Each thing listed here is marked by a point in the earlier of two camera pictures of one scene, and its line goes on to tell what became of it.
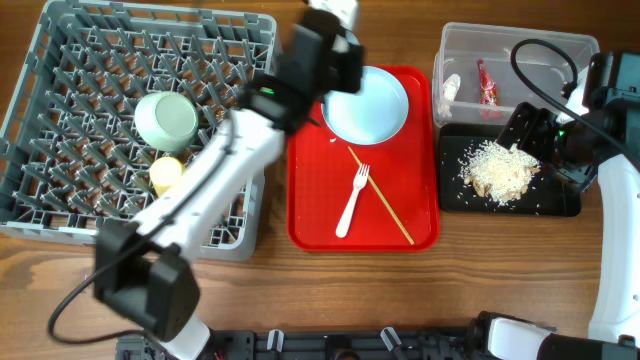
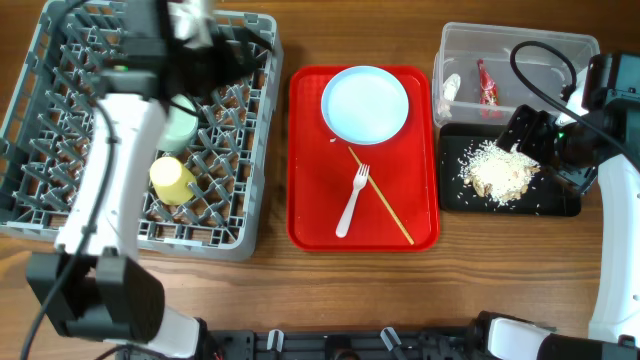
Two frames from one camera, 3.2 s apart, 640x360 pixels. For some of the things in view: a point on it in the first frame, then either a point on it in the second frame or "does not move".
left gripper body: x=342 y=76 → x=206 y=71
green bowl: x=166 y=121 does not move
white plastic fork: x=359 y=182 does not move
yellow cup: x=164 y=172 does not move
